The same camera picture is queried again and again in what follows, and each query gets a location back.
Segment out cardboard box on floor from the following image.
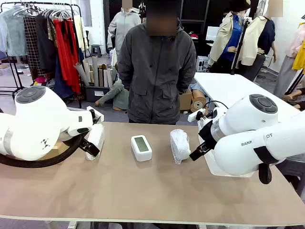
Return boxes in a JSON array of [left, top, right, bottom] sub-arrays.
[[179, 89, 193, 112]]

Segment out black storage bin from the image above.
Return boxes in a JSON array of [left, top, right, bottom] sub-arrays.
[[84, 84, 115, 103]]

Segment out bare mannequin legs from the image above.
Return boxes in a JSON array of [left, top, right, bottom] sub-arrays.
[[283, 87, 305, 110]]

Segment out person in light hoodie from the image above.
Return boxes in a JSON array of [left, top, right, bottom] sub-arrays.
[[107, 0, 141, 51]]

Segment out black checkered garment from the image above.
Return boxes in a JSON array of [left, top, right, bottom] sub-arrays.
[[23, 16, 41, 77]]

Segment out cream hanging garment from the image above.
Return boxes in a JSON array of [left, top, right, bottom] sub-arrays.
[[73, 15, 86, 52]]

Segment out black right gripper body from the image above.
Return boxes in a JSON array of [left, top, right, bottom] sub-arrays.
[[198, 119, 219, 148]]

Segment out navy hanging garment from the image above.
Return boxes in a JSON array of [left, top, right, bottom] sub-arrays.
[[54, 54, 76, 100]]

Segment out white computer case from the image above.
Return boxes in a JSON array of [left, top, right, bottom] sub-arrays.
[[195, 56, 210, 72]]

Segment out small grey stool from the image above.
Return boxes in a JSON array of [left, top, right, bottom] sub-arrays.
[[91, 44, 102, 58]]

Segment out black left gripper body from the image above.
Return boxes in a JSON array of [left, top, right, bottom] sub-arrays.
[[89, 109, 102, 125]]

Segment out white board panel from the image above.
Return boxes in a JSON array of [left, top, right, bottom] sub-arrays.
[[206, 26, 221, 41]]

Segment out clear plastic container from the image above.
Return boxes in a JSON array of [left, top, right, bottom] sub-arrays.
[[197, 119, 255, 178]]

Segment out mannequin yellow top grey trousers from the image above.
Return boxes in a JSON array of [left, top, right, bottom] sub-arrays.
[[273, 14, 305, 98]]

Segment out beige paper roll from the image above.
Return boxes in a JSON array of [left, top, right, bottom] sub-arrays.
[[82, 59, 92, 83]]

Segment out bubble clock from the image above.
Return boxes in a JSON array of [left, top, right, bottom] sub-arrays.
[[85, 124, 105, 161], [169, 129, 192, 165]]

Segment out black right arm hose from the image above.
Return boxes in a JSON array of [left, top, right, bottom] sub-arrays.
[[254, 146, 279, 184]]

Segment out white side table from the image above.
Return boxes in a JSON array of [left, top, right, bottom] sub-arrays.
[[194, 73, 301, 125]]

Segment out tall grey paper roll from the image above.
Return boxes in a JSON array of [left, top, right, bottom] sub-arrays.
[[92, 56, 100, 88]]

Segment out grey leaning paper roll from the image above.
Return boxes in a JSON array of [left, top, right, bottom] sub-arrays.
[[73, 62, 91, 87]]

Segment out black hanging garment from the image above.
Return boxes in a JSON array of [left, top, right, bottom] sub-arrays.
[[35, 14, 57, 72]]

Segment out brown paper spool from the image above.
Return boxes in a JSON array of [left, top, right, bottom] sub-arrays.
[[190, 89, 208, 115]]

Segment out black bucket hat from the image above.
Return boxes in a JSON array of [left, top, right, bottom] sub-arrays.
[[228, 0, 251, 12]]

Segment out black metal clothes rack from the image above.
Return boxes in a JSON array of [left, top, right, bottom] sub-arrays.
[[0, 1, 83, 109]]

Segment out mannequin beige coat blue shirt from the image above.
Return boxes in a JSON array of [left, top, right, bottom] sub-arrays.
[[207, 0, 246, 72]]

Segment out light blue fleece jacket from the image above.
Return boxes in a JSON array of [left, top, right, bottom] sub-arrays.
[[0, 6, 28, 57]]

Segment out thin black camera cable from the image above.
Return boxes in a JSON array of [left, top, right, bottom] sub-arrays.
[[202, 100, 229, 115]]

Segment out black left arm hose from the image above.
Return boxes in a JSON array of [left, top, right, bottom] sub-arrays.
[[0, 132, 90, 167]]

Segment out black arm hose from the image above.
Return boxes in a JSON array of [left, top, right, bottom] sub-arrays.
[[254, 146, 279, 184], [0, 132, 90, 167]]

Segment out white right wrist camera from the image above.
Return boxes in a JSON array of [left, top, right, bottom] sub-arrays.
[[187, 107, 208, 123]]

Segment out person in grey jacket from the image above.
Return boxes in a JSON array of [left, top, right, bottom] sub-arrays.
[[118, 0, 197, 125]]

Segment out open cardboard box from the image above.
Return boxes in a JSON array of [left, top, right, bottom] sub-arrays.
[[40, 140, 72, 160]]

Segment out black tripod stand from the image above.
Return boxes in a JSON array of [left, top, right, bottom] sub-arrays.
[[230, 18, 253, 75]]

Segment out child mannequin green hoodie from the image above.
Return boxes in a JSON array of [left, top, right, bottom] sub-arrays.
[[95, 78, 130, 112]]

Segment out black plastic stool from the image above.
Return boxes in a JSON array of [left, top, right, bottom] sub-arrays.
[[276, 157, 305, 191]]

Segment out brown patterned garment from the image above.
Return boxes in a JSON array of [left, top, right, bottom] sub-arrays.
[[47, 18, 58, 48]]

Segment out red hanging dress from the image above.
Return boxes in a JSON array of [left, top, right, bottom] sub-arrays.
[[52, 18, 81, 94]]

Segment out white digital clock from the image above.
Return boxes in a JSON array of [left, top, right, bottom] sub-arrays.
[[130, 135, 153, 162]]

